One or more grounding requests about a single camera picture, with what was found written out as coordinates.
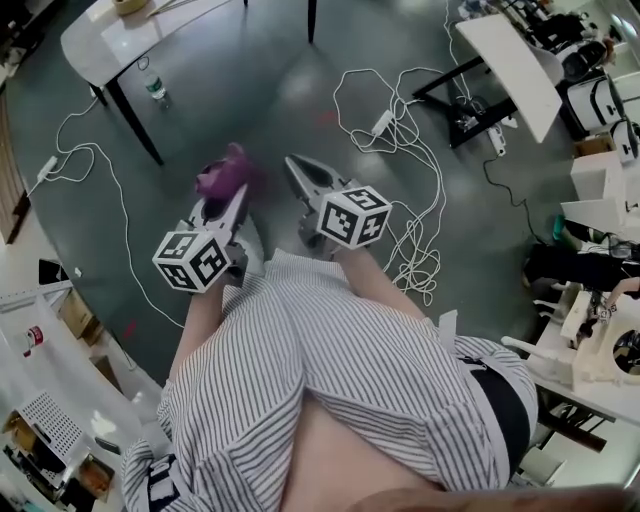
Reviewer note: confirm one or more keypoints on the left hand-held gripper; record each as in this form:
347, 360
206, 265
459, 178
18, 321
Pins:
192, 260

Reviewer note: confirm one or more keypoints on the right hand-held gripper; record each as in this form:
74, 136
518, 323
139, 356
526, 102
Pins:
350, 220

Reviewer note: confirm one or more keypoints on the purple cloth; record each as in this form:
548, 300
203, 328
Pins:
227, 175

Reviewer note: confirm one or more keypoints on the person's right forearm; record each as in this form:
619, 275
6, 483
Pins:
380, 285

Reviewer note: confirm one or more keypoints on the person's left forearm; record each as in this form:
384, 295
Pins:
200, 330

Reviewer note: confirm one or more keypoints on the white power strip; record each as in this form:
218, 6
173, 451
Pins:
47, 169
382, 122
496, 141

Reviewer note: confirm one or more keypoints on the clear water bottle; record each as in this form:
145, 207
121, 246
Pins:
156, 89

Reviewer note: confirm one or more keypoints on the striped shirt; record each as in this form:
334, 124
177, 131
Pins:
280, 360

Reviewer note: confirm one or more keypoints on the cardboard box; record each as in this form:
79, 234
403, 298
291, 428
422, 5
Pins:
77, 315

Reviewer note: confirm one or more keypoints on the grey marble table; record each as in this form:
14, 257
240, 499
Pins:
125, 35

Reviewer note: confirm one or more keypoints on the red white can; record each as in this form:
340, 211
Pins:
34, 340

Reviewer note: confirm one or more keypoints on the green basin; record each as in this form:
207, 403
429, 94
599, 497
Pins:
559, 227

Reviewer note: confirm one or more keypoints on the white perforated box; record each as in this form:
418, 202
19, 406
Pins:
50, 425

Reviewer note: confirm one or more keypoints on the white black backpack unit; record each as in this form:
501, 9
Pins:
595, 102
627, 142

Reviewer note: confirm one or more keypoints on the white foam structure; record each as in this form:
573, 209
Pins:
590, 365

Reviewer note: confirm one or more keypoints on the white desk with black frame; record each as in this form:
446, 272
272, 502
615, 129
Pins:
515, 70

